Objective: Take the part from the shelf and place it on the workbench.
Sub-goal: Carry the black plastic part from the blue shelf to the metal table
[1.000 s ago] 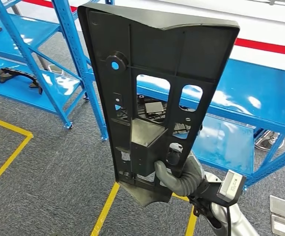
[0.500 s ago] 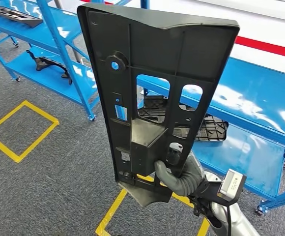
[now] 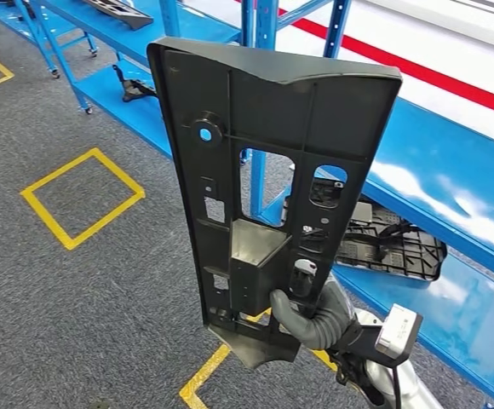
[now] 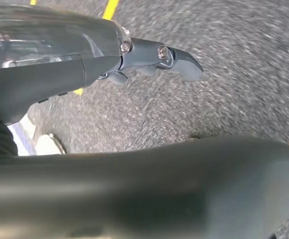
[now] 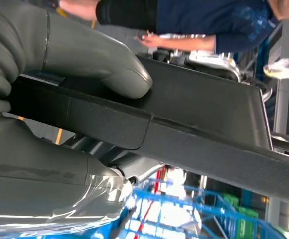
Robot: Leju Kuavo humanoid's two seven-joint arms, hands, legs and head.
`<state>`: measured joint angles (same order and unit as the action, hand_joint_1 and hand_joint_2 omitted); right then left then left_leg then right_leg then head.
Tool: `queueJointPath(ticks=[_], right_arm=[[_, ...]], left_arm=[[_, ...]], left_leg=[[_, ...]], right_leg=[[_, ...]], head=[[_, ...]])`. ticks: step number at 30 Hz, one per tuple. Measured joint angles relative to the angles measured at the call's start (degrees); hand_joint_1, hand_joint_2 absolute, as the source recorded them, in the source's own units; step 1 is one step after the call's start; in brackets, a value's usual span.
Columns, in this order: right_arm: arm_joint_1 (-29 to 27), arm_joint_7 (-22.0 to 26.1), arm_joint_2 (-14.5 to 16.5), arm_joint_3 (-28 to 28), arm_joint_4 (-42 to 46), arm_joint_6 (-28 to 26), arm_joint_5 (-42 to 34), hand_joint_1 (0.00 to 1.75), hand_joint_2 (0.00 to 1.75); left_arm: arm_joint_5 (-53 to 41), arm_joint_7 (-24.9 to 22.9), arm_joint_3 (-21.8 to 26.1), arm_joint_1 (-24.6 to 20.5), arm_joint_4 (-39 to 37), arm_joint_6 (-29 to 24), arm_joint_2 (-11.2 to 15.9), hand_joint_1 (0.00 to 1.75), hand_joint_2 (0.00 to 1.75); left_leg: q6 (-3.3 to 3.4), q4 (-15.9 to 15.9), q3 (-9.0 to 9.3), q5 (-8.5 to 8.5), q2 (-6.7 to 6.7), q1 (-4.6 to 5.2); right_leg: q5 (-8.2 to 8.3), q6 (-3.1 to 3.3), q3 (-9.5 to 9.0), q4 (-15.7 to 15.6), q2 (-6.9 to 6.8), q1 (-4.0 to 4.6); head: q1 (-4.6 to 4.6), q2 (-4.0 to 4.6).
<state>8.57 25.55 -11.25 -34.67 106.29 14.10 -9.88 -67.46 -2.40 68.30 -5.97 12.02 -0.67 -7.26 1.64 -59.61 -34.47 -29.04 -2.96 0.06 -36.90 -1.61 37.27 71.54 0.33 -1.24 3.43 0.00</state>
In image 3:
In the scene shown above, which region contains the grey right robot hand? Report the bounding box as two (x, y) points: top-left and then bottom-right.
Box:
(269, 258), (357, 352)

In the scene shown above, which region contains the black plastic panel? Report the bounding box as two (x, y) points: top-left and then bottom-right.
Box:
(147, 36), (403, 371)

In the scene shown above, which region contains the black ribbed plastic part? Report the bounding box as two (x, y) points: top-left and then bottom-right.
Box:
(282, 179), (449, 284)

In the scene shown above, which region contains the small blue shelf rack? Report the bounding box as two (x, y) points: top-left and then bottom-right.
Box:
(0, 0), (98, 80)
(27, 0), (244, 162)

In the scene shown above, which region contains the grey flat plastic part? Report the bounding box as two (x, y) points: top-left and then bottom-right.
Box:
(80, 0), (154, 31)

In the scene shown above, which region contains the yellow floor tape outline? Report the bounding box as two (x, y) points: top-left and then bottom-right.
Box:
(20, 147), (146, 251)
(178, 307), (340, 409)

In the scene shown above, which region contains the red barrier belt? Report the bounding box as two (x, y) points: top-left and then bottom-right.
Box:
(234, 0), (494, 121)

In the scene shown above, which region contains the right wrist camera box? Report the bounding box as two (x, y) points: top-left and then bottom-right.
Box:
(375, 303), (424, 362)

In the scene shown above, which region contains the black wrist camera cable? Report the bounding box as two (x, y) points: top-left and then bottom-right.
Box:
(393, 366), (403, 409)

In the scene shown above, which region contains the black bracket part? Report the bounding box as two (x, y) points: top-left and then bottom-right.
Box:
(111, 63), (159, 104)

